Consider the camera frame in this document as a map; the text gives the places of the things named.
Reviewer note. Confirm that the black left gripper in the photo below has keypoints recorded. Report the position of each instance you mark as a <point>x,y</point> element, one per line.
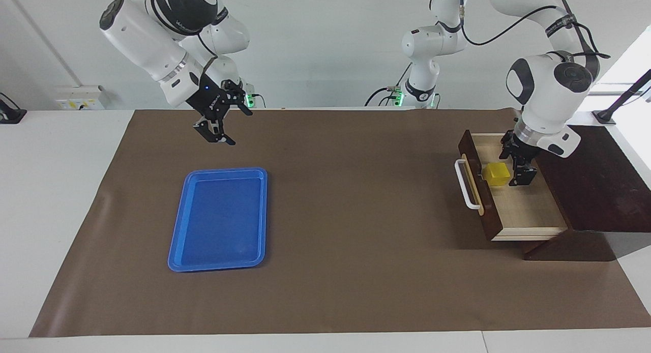
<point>524,149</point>

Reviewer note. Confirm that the black angled pole stand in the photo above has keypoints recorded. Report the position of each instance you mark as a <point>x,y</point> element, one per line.
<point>623,98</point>

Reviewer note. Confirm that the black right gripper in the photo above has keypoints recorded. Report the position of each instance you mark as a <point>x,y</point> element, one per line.
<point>211,101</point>

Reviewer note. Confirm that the white wall socket box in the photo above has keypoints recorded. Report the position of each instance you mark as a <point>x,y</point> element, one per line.
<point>81,98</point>

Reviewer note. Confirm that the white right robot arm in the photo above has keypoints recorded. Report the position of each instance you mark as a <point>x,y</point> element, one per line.
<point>147,42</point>

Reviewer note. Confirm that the yellow cube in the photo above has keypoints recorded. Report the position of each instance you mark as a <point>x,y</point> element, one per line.
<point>497,174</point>

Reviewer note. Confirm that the black clamp stand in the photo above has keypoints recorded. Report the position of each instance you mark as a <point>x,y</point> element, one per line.
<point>11,114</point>

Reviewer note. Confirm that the brown table mat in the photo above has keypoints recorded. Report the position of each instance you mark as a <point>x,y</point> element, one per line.
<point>356,215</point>

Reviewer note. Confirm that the wooden drawer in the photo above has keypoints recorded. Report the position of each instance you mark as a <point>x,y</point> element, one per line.
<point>524,210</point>

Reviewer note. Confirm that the dark wooden cabinet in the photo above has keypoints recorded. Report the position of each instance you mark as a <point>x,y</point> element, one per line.
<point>600,190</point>

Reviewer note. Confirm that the blue plastic tray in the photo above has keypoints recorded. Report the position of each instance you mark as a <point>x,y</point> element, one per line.
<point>218,221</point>

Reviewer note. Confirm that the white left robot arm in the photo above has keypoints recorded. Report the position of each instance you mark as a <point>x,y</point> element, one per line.
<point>549,88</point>

